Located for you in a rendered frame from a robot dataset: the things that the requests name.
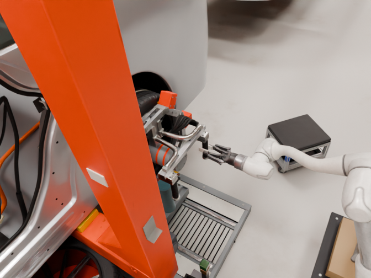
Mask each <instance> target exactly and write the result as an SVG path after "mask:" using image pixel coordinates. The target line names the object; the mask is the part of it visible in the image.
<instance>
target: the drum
mask: <svg viewBox="0 0 371 278"><path fill-rule="evenodd" d="M175 147H176V148H177V150H178V151H179V150H180V148H179V147H177V146H175ZM149 150H150V154H151V158H152V162H154V163H156V164H158V165H161V166H164V165H165V164H166V163H167V162H168V160H169V159H170V158H171V157H172V155H173V151H172V150H171V149H170V148H168V147H167V146H165V145H163V144H161V143H160V144H159V145H158V146H157V148H156V147H154V146H150V145H149ZM186 160H187V153H186V154H185V155H184V157H183V158H182V159H181V160H180V162H179V163H178V164H177V165H176V167H175V168H174V170H175V171H177V172H178V171H180V170H181V169H182V168H183V167H184V165H185V163H186Z"/></svg>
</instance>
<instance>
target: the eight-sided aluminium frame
mask: <svg viewBox="0 0 371 278"><path fill-rule="evenodd" d="M165 114H167V115H171V116H173V123H174V122H175V120H176V118H177V116H178V115H184V113H183V112H182V111H180V110H177V109H169V107H166V106H164V105H161V104H157V105H156V106H154V108H153V109H152V110H151V111H150V112H149V113H148V114H147V115H146V116H145V117H143V118H142V122H143V125H144V129H145V134H147V133H148V132H149V131H150V130H151V128H152V127H153V126H154V125H155V124H156V123H157V122H158V120H160V119H161V118H162V117H163V116H164V115H165ZM179 135H181V136H186V135H187V134H186V128H184V129H182V130H180V131H179ZM184 143H185V140H177V139H174V143H173V145H175V146H177V147H179V148H182V147H183V145H184ZM178 144H179V145H178ZM156 179H157V182H158V181H159V180H160V179H159V177H158V175H156Z"/></svg>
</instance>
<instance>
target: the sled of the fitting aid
mask: <svg viewBox="0 0 371 278"><path fill-rule="evenodd" d="M177 185H178V186H180V187H181V188H182V191H181V192H180V193H179V195H180V199H179V200H178V201H174V202H175V204H176V209H175V210H174V211H173V212H171V213H165V215H166V220H167V224H168V222H169V221H170V220H171V218H172V217H173V215H174V214H175V213H176V211H177V210H178V209H179V207H180V205H181V204H182V203H183V201H184V200H185V199H186V197H187V196H188V194H189V189H188V188H187V187H185V186H183V185H181V184H178V183H177Z"/></svg>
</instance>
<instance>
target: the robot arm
mask: <svg viewBox="0 0 371 278"><path fill-rule="evenodd" d="M208 149H210V150H215V151H217V152H219V153H220V154H216V153H211V152H209V151H208V150H206V149H203V148H201V147H199V151H201V152H203V153H204V154H206V155H208V159H210V160H212V161H214V162H217V163H219V164H220V165H222V163H227V164H229V165H232V166H234V168H236V169H238V170H240V171H243V172H245V173H246V174H248V175H250V176H252V177H254V178H257V179H262V180H268V179H270V177H271V176H272V174H273V172H274V168H273V167H272V165H271V164H270V162H272V161H275V160H277V159H279V158H280V156H289V157H290V158H292V159H293V160H295V161H297V162H298V163H300V164H301V165H303V166H304V167H305V168H307V169H310V170H312V171H315V172H319V173H326V174H334V175H340V176H344V177H347V178H346V181H345V183H344V187H343V192H342V200H341V202H342V208H343V210H344V212H345V214H346V216H347V217H348V218H350V219H351V220H353V221H354V227H355V231H356V237H357V244H356V247H355V250H354V253H353V255H352V256H351V261H352V262H354V263H355V278H371V152H361V153H351V154H344V155H341V156H337V157H331V158H325V159H316V158H313V157H310V156H309V155H307V154H305V153H303V152H301V151H299V150H297V149H295V148H293V147H290V146H283V145H279V144H278V143H277V141H276V140H275V139H273V138H266V139H264V140H263V141H262V142H261V143H260V144H259V145H258V146H257V148H256V150H255V152H254V154H253V155H252V156H251V157H248V156H245V155H243V154H237V153H234V152H231V148H230V147H225V146H221V145H218V144H215V145H214V146H213V145H210V144H208Z"/></svg>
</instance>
